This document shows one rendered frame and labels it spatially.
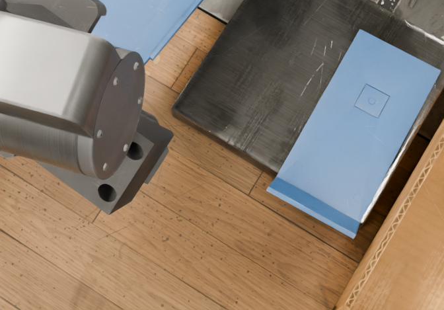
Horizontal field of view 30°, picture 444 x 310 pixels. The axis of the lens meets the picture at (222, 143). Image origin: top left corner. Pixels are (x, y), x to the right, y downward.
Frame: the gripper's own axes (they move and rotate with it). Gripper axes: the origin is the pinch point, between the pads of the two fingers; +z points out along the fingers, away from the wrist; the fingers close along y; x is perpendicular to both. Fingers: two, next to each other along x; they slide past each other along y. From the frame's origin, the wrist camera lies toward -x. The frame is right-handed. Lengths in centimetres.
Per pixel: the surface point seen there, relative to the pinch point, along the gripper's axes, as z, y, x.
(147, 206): 8.3, -8.9, -8.4
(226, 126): 10.0, -0.6, -9.9
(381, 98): 13.1, 7.5, -18.2
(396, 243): 10.9, -0.7, -25.3
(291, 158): 9.8, 0.3, -15.4
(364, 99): 12.8, 6.7, -17.2
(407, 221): 11.8, 1.0, -25.2
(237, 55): 12.4, 4.0, -7.3
